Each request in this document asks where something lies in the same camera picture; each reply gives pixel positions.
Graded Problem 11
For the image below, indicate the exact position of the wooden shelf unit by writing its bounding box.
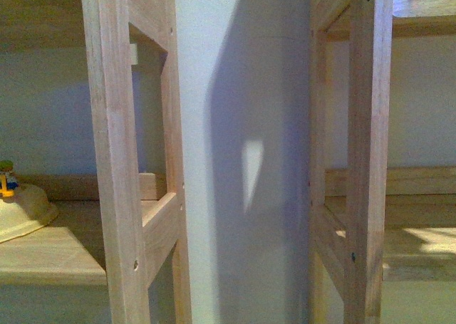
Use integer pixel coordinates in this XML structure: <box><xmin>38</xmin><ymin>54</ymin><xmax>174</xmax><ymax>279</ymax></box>
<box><xmin>309</xmin><ymin>0</ymin><xmax>455</xmax><ymax>323</ymax></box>
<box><xmin>1</xmin><ymin>0</ymin><xmax>192</xmax><ymax>323</ymax></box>

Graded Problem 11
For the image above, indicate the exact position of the right wooden shelf unit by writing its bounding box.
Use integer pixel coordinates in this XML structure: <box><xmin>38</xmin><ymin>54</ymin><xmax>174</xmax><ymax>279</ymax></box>
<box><xmin>309</xmin><ymin>0</ymin><xmax>455</xmax><ymax>323</ymax></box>

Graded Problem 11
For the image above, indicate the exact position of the small colourful toy figure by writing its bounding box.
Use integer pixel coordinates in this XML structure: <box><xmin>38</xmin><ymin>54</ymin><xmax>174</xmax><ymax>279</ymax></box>
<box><xmin>1</xmin><ymin>160</ymin><xmax>19</xmax><ymax>197</ymax></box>

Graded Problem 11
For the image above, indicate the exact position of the left wooden shelf unit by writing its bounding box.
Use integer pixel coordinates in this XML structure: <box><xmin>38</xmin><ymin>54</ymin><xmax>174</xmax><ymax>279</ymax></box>
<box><xmin>1</xmin><ymin>0</ymin><xmax>192</xmax><ymax>323</ymax></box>

